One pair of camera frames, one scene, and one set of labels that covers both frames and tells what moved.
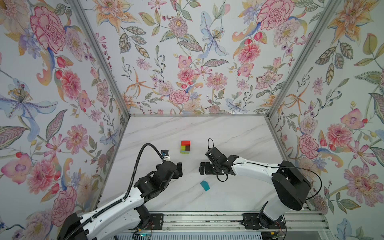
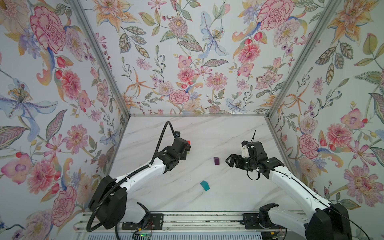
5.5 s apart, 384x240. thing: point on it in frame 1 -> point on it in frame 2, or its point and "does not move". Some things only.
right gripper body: x=209 y=168 -> x=248 y=164
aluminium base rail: x=303 y=220 does not move
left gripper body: x=176 y=174 -> x=183 y=157
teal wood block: x=205 y=185 does not move
